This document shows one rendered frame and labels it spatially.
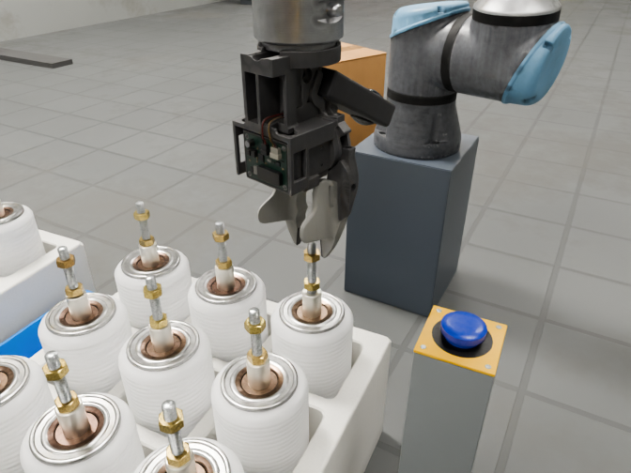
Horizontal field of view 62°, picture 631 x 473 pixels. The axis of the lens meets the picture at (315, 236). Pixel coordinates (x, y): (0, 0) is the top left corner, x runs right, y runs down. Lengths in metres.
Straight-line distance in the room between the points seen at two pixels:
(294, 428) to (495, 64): 0.55
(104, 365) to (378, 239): 0.53
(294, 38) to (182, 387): 0.35
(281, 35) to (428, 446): 0.40
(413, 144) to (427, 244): 0.18
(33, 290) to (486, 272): 0.85
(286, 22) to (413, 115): 0.48
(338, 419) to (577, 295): 0.70
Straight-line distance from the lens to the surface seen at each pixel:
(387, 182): 0.90
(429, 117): 0.88
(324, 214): 0.50
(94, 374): 0.66
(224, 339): 0.65
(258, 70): 0.44
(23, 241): 0.92
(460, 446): 0.55
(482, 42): 0.81
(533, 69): 0.79
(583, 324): 1.10
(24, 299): 0.91
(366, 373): 0.64
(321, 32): 0.44
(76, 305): 0.64
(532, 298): 1.12
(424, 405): 0.52
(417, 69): 0.87
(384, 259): 0.98
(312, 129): 0.45
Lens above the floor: 0.64
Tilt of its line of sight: 31 degrees down
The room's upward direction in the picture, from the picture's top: straight up
